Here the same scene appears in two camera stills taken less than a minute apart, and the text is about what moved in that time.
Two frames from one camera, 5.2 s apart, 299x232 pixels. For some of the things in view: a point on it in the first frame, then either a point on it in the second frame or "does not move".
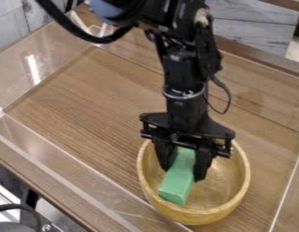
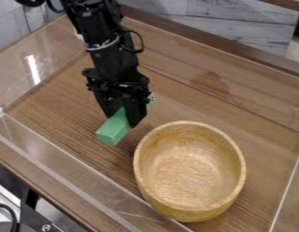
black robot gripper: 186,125 → 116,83
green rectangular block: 175,186 → 114,127
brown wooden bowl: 214,195 does not move
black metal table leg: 32,198 does not move
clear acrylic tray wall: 27,149 does not move
